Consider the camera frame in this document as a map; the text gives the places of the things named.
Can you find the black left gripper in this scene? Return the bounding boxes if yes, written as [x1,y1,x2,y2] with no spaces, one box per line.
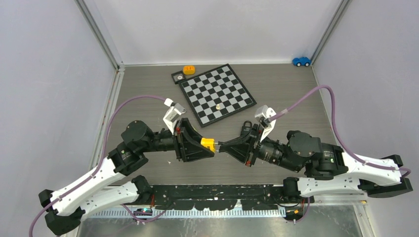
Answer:
[142,118,217,162]

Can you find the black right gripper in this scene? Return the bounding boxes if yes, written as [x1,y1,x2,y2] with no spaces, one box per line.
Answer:
[217,123,297,172]

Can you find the yellow padlock black shackle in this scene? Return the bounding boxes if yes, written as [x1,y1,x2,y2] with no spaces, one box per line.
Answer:
[200,138,215,153]

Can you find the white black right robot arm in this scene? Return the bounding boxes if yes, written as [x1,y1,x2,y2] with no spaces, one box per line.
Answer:
[218,125,413,203]

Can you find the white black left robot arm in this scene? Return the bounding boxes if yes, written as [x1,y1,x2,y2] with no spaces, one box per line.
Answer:
[39,118,215,235]

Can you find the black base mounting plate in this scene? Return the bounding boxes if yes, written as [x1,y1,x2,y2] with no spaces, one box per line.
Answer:
[150,184,314,211]

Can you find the black white chessboard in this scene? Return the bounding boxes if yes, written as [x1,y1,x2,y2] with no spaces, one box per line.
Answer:
[178,64,257,127]

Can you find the small black square tray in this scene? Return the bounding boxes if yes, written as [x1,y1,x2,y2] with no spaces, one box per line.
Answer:
[171,71,186,84]

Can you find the orange toy block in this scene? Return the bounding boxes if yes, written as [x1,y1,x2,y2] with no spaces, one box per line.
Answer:
[182,65,196,75]

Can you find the blue toy car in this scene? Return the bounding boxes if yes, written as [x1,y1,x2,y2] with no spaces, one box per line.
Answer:
[292,57,311,67]

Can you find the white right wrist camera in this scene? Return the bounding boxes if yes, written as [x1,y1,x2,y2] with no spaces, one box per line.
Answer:
[254,105,276,142]

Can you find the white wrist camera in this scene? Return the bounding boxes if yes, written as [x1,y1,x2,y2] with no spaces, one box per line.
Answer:
[163,98,186,135]
[254,105,276,142]

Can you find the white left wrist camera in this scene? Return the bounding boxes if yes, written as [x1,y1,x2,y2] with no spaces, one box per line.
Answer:
[163,98,186,135]

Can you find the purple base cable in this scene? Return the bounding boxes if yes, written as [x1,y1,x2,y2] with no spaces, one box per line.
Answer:
[119,202,168,225]

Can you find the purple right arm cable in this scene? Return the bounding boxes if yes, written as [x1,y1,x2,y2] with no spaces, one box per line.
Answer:
[268,85,413,177]

